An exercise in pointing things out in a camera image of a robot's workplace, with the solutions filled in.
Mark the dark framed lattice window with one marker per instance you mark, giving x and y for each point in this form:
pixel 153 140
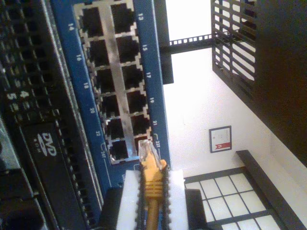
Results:
pixel 251 167

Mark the black open equipment rack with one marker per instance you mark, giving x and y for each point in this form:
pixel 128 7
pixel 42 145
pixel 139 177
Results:
pixel 189 45

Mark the framed wall certificate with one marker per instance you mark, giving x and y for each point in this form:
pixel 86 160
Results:
pixel 220 139

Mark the blue network switch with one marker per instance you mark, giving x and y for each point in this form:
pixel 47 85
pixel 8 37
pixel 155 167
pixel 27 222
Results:
pixel 79 79

